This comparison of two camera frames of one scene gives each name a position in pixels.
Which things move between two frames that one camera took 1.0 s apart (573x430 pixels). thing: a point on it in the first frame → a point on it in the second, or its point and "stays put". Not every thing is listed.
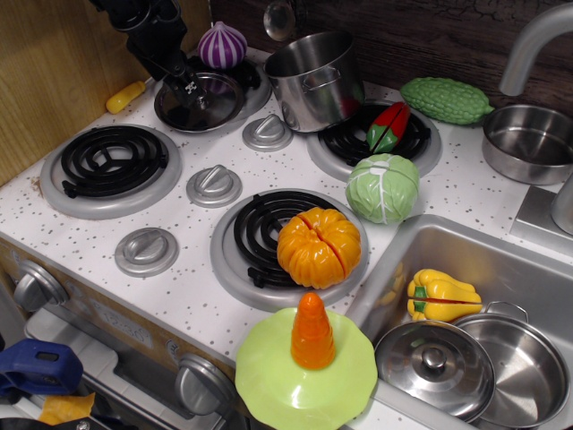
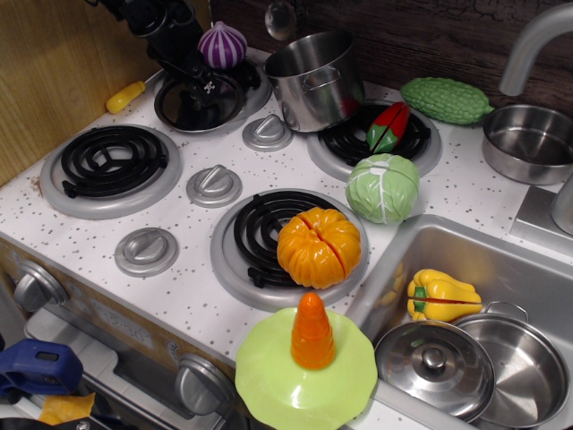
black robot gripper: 157,33 → 174,35
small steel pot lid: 226,99 stays put
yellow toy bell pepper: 433,296 stays put
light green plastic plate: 274,392 stays put
